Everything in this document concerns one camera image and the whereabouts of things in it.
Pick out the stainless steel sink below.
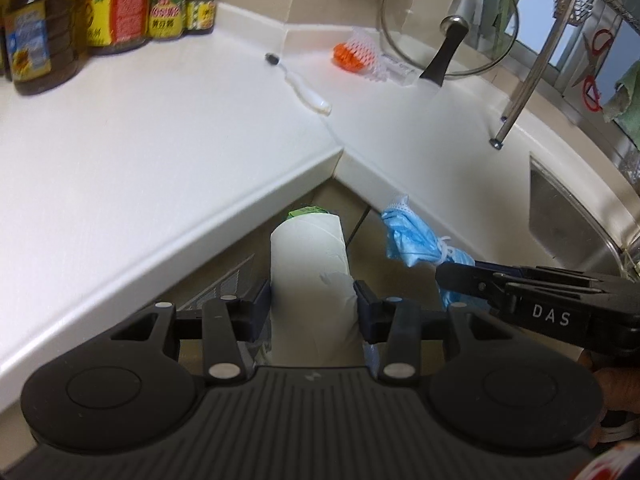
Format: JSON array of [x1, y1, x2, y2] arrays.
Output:
[[529, 155, 640, 281]]

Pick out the yellow label sauce jar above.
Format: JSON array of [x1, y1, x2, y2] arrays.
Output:
[[148, 0, 191, 41]]

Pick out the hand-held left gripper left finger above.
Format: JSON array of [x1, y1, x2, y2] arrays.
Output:
[[110, 277, 273, 383]]

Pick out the large yellow oil bottle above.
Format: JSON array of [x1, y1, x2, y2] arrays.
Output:
[[82, 0, 153, 56]]

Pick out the person's right hand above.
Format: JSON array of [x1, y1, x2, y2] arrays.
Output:
[[577, 350, 640, 448]]

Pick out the white toothbrush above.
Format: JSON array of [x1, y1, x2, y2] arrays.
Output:
[[264, 51, 333, 117]]

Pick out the blue face mask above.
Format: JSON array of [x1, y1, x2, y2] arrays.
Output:
[[381, 194, 477, 311]]

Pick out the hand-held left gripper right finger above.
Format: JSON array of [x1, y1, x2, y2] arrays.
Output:
[[352, 280, 506, 385]]

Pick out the metal dish rack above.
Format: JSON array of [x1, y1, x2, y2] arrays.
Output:
[[489, 0, 640, 151]]

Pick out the grey cabinet vent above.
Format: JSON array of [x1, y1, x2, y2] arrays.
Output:
[[177, 254, 257, 311]]

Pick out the beige kitchen base cabinet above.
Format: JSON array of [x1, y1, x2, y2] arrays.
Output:
[[0, 177, 501, 461]]

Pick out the white paper roll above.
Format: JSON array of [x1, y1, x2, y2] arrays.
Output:
[[270, 206, 362, 367]]

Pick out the glass pot lid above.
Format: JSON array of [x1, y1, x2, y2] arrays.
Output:
[[381, 0, 519, 87]]

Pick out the orange white foam mesh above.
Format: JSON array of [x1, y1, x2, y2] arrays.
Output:
[[332, 29, 390, 82]]

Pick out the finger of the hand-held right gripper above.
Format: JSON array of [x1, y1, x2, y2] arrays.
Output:
[[474, 259, 525, 282], [435, 262, 507, 311]]

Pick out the clear dental floss box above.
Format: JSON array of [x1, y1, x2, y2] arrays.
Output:
[[379, 52, 420, 87]]

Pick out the green cloth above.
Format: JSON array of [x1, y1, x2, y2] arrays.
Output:
[[602, 62, 640, 143]]

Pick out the large dark oil bottle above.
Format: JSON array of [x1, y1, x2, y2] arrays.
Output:
[[0, 0, 88, 96]]

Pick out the red-handled scissors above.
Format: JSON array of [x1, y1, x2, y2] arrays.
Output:
[[572, 27, 615, 113]]

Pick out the small green-label sauce jar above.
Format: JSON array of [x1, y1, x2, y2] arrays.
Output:
[[186, 0, 218, 36]]

